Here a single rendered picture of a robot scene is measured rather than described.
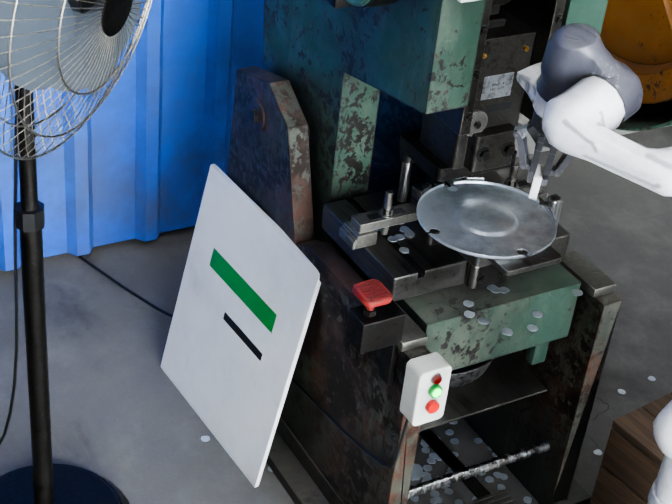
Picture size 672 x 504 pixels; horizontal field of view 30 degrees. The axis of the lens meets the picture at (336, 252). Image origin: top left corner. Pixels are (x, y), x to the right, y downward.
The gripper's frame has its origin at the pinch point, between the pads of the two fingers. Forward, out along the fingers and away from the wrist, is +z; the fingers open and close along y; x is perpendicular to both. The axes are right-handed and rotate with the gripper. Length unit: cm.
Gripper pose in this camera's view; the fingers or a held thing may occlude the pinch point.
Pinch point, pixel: (536, 182)
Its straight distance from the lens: 237.3
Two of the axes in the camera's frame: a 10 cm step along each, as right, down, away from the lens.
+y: 9.6, 2.4, -1.2
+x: 2.7, -7.8, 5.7
